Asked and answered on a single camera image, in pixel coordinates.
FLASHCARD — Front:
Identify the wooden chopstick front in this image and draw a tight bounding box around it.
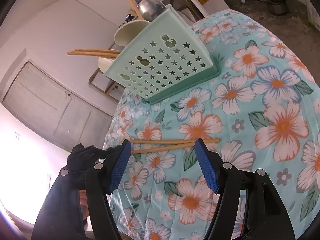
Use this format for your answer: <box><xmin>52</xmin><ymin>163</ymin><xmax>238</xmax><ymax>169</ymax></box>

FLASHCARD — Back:
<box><xmin>67</xmin><ymin>49</ymin><xmax>121</xmax><ymax>58</ymax></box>

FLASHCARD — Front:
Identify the person's left hand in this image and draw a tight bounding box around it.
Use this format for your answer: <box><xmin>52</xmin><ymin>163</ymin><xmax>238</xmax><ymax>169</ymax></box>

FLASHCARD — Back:
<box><xmin>79</xmin><ymin>190</ymin><xmax>89</xmax><ymax>220</ymax></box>

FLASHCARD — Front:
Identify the white door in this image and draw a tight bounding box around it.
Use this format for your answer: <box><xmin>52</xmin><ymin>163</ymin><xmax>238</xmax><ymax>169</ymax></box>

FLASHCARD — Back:
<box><xmin>3</xmin><ymin>62</ymin><xmax>112</xmax><ymax>151</ymax></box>

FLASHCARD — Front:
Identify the wooden chair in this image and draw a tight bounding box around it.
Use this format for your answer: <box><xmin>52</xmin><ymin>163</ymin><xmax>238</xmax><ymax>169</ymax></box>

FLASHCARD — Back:
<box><xmin>88</xmin><ymin>68</ymin><xmax>123</xmax><ymax>100</ymax></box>

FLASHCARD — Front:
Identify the cream white spoon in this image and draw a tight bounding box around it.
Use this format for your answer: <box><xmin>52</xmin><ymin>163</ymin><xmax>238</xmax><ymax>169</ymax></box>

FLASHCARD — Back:
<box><xmin>98</xmin><ymin>57</ymin><xmax>114</xmax><ymax>74</ymax></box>

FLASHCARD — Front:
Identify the floral blue tablecloth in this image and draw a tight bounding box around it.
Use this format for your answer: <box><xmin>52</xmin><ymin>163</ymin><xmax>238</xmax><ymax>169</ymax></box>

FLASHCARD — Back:
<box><xmin>104</xmin><ymin>9</ymin><xmax>319</xmax><ymax>239</ymax></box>

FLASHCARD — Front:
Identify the cream ladle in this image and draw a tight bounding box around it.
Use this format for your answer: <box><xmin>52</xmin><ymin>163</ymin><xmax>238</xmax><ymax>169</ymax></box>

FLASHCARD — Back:
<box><xmin>114</xmin><ymin>20</ymin><xmax>150</xmax><ymax>47</ymax></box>

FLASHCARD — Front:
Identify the mint green utensil basket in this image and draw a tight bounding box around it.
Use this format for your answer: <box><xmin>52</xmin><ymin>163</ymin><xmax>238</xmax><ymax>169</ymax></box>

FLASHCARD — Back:
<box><xmin>105</xmin><ymin>5</ymin><xmax>220</xmax><ymax>104</ymax></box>

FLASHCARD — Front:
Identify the steel ladle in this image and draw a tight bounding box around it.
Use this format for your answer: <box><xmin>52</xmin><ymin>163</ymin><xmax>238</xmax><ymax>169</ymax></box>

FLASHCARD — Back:
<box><xmin>138</xmin><ymin>0</ymin><xmax>166</xmax><ymax>22</ymax></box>

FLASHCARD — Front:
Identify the wooden utensil handle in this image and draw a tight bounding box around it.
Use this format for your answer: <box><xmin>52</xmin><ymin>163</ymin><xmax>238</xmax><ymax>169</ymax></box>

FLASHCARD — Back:
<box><xmin>128</xmin><ymin>0</ymin><xmax>144</xmax><ymax>20</ymax></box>

